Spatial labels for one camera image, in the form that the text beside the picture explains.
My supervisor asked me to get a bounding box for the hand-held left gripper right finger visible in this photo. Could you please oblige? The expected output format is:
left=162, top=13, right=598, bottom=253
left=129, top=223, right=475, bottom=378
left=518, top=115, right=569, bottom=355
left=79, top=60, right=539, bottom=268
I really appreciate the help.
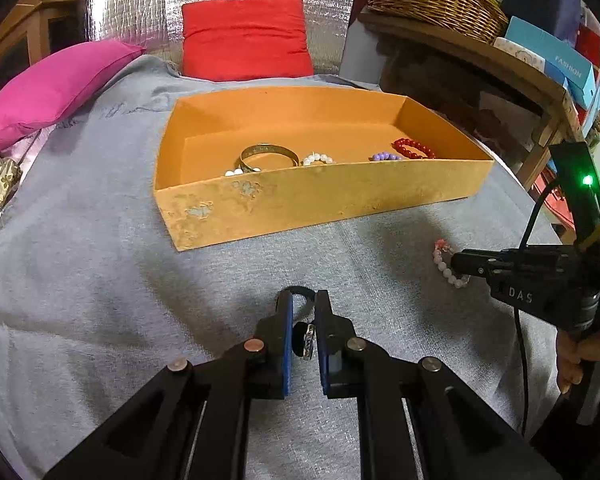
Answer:
left=314, top=289, right=563, bottom=480

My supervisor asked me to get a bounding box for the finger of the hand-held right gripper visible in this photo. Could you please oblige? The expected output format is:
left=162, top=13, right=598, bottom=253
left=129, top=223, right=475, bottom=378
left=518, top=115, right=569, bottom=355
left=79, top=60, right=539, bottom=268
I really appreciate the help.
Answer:
left=451, top=249, right=495, bottom=281

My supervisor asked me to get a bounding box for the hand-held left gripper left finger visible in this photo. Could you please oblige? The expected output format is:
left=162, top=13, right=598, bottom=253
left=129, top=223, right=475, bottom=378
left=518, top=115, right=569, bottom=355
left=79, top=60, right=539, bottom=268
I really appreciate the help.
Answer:
left=42, top=289, right=295, bottom=480

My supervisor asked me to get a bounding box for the black cord bracelet silver charm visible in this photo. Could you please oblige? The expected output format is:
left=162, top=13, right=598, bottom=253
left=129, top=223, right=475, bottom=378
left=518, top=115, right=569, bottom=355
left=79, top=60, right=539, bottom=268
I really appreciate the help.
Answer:
left=282, top=286, right=317, bottom=361

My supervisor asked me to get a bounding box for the pale pink bead bracelet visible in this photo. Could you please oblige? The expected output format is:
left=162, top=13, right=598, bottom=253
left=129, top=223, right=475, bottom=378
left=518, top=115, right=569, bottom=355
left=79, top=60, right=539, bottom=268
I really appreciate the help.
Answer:
left=432, top=240, right=472, bottom=289

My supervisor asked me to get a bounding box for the red bead bracelet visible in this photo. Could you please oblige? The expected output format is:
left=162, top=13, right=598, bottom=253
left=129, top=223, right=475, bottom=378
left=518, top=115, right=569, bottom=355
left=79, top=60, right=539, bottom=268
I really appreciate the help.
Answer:
left=392, top=138, right=437, bottom=160

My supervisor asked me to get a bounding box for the orange cardboard box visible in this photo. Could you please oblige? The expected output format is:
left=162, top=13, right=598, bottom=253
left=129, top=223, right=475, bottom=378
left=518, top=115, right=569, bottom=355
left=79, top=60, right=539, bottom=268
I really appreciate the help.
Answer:
left=152, top=85, right=496, bottom=253

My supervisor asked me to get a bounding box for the metal bangle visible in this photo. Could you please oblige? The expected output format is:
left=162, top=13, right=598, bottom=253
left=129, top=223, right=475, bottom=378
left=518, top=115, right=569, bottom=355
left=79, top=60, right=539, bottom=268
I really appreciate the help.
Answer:
left=237, top=143, right=301, bottom=173

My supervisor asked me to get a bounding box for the person's right hand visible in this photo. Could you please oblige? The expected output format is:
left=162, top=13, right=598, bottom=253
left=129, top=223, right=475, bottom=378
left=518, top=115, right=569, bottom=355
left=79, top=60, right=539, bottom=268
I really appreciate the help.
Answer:
left=555, top=325, right=600, bottom=396

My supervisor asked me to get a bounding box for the wooden shelf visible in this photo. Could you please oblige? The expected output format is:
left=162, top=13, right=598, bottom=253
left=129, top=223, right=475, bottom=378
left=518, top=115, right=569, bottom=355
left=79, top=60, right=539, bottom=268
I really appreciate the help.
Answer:
left=357, top=10, right=588, bottom=191

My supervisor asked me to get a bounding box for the white patterned box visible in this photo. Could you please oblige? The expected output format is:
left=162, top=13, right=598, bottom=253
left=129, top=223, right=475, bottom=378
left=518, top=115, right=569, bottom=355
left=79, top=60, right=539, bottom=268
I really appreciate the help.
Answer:
left=494, top=37, right=546, bottom=73

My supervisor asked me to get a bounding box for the blue cardboard box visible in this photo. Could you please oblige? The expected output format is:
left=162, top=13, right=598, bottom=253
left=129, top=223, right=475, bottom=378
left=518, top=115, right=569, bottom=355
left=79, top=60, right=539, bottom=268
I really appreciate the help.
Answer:
left=504, top=16, right=597, bottom=111

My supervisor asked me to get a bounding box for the red box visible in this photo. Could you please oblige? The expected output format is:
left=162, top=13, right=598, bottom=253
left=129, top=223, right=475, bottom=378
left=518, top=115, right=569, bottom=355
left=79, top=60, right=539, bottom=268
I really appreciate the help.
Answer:
left=574, top=25, right=600, bottom=68

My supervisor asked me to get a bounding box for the wicker basket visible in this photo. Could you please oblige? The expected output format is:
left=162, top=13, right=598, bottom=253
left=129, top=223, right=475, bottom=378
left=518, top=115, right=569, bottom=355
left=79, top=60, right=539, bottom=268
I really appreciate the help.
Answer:
left=361, top=0, right=510, bottom=45

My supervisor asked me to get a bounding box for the dark blue bag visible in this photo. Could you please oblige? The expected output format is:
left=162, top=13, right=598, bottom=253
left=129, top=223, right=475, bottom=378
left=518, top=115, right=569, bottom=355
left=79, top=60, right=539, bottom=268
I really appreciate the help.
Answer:
left=500, top=0, right=581, bottom=51

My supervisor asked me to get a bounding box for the red pillow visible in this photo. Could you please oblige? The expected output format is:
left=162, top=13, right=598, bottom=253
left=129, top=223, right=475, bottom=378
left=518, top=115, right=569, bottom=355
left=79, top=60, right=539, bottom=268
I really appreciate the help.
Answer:
left=181, top=0, right=315, bottom=82

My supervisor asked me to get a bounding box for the pale pink sheet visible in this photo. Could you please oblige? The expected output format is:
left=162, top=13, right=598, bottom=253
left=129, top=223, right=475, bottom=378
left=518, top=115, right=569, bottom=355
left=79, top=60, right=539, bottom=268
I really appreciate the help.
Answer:
left=0, top=127, right=51, bottom=253

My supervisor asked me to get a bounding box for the magenta pillow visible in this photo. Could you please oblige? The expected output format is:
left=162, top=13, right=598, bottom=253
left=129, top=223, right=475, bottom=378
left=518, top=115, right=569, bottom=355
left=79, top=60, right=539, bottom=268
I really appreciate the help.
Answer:
left=0, top=40, right=147, bottom=161

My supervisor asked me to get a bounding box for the silver foil sheet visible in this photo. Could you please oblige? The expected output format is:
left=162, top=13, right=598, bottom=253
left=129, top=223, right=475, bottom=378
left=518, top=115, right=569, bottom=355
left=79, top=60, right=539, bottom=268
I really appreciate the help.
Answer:
left=82, top=0, right=363, bottom=78

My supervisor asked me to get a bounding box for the wooden cabinet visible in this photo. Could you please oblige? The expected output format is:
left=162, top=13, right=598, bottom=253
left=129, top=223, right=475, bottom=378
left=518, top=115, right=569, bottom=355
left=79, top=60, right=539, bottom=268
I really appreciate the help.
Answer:
left=0, top=0, right=88, bottom=106

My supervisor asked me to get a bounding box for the black cable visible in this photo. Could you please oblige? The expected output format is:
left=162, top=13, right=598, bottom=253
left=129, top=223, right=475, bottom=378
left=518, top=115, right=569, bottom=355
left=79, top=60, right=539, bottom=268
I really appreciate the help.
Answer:
left=514, top=180, right=563, bottom=443

